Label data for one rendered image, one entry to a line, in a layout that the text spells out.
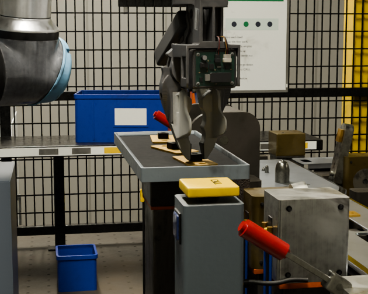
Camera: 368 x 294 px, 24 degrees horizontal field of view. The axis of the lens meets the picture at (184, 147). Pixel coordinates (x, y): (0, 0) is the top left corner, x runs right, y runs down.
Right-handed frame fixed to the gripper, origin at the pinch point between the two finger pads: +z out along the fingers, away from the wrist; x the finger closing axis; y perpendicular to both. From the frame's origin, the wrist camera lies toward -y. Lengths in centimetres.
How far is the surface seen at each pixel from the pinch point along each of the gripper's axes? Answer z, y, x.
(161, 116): 4, -78, 19
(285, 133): 12, -97, 58
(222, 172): 2.1, 7.3, 1.1
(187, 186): 1.9, 16.2, -6.4
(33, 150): 16, -115, -5
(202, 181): 1.8, 13.9, -3.7
